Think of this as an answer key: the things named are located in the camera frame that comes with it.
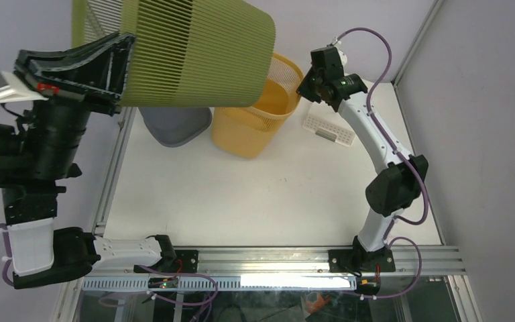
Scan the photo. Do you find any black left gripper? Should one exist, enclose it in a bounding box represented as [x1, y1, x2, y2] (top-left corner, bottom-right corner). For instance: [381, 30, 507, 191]
[20, 28, 143, 178]

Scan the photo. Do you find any white perforated plastic basket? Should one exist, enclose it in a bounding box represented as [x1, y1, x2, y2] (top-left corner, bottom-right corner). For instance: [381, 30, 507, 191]
[302, 103, 356, 147]

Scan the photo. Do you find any yellow slatted bin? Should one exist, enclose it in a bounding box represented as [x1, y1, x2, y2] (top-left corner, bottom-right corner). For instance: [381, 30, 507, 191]
[211, 53, 303, 158]

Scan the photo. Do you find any green slatted bin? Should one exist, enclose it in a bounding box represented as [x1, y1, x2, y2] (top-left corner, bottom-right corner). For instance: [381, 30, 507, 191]
[72, 1, 276, 107]

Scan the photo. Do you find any large grey slatted bin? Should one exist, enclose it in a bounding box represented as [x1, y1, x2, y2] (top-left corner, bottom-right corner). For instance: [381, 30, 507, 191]
[139, 107, 213, 148]

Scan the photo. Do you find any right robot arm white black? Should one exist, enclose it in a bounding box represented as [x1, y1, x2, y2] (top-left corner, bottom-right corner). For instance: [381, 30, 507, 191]
[296, 46, 428, 272]

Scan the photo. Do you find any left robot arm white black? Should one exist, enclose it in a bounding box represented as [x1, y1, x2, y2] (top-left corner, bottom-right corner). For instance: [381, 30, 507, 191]
[0, 32, 182, 289]

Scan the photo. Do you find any orange object under table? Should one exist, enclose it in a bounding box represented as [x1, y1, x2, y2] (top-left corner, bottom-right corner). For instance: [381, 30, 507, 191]
[304, 292, 331, 314]

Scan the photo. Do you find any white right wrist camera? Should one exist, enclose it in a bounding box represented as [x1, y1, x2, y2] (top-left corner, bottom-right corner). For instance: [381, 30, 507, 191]
[329, 37, 347, 66]

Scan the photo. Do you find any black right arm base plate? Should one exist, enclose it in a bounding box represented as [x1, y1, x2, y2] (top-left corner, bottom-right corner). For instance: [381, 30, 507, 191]
[328, 248, 396, 273]

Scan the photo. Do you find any white slotted cable duct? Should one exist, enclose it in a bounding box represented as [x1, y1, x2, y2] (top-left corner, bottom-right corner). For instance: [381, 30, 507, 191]
[81, 273, 357, 292]

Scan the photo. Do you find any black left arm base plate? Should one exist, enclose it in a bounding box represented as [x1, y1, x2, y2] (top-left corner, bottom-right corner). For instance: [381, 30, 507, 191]
[148, 249, 199, 274]

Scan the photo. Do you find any aluminium mounting rail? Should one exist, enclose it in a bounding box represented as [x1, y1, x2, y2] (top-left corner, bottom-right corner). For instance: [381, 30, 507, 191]
[67, 246, 466, 278]

